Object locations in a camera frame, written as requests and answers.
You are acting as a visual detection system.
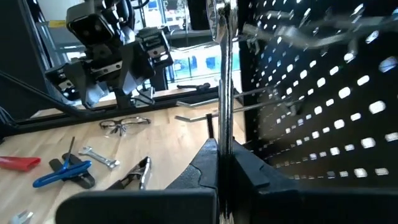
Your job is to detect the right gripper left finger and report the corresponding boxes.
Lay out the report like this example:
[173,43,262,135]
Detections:
[55,138,220,224]

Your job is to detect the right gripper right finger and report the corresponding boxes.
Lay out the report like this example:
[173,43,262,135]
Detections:
[231,139,398,224]

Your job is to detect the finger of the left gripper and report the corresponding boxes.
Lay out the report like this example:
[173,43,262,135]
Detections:
[119,40,157,96]
[63,60,107,109]

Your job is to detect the silver combination wrench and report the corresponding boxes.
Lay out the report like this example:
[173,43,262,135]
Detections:
[77,146,121,169]
[206,0,240,224]

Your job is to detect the red plastic handled tool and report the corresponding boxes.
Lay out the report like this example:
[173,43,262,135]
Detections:
[0,156,42,172]

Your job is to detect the black perforated peg board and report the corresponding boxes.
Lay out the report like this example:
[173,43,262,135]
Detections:
[206,0,398,191]

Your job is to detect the clear safety glasses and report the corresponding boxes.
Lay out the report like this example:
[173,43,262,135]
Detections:
[99,116,152,138]

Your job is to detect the thin black metal rod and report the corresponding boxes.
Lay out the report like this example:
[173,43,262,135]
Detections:
[63,136,76,170]

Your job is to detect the long double prong hook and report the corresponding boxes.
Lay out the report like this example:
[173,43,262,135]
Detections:
[174,86,301,123]

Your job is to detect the black aluminium table frame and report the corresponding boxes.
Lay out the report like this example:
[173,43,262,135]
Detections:
[0,70,249,139]

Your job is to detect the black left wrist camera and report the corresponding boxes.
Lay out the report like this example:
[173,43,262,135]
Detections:
[66,5,115,48]

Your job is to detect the black lever handle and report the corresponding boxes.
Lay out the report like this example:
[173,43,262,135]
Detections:
[176,82,212,93]

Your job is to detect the blue handled hand tool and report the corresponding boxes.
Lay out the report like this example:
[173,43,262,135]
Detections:
[32,160,93,189]

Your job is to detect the black handled hand tool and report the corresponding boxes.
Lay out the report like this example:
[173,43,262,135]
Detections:
[49,152,96,190]

